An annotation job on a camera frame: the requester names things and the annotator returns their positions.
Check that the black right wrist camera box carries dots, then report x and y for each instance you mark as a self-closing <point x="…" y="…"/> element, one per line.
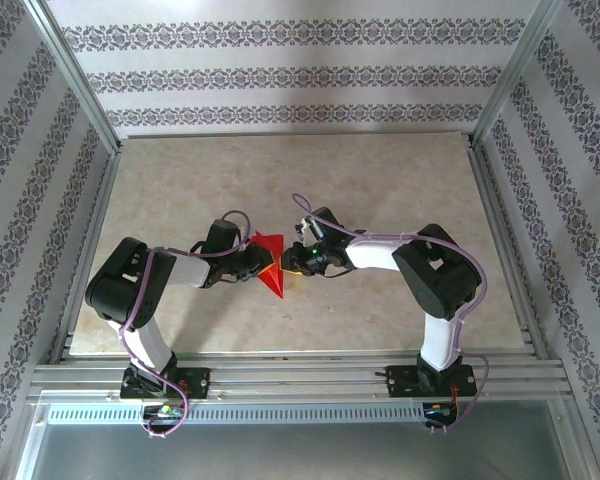
<point x="325" y="222"/>

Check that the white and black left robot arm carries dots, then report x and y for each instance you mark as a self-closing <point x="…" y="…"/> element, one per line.
<point x="120" y="285"/>

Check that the grey metal sheet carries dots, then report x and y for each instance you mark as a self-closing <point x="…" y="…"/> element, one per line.
<point x="300" y="455"/>

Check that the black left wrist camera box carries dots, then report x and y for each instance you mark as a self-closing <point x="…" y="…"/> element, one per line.
<point x="222" y="235"/>

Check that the aluminium side rail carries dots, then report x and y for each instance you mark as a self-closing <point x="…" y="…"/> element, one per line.
<point x="89" y="240"/>
<point x="495" y="200"/>

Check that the small electronics board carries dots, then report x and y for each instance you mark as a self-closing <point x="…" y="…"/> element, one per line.
<point x="437" y="411"/>
<point x="165" y="411"/>

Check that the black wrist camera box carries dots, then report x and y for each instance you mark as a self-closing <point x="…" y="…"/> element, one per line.
<point x="325" y="222"/>
<point x="222" y="235"/>

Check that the red paper sheet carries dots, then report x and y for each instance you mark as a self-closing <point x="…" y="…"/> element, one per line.
<point x="272" y="285"/>

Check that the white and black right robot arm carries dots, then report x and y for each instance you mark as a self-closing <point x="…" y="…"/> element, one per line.
<point x="430" y="270"/>

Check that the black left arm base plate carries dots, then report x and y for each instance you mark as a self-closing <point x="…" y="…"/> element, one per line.
<point x="200" y="382"/>

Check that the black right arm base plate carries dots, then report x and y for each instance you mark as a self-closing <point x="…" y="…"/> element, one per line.
<point x="405" y="380"/>

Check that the aluminium frame post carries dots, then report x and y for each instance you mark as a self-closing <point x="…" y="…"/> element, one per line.
<point x="517" y="65"/>
<point x="75" y="75"/>

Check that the wide aluminium rail beam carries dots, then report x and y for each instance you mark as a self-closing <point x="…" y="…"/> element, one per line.
<point x="300" y="375"/>

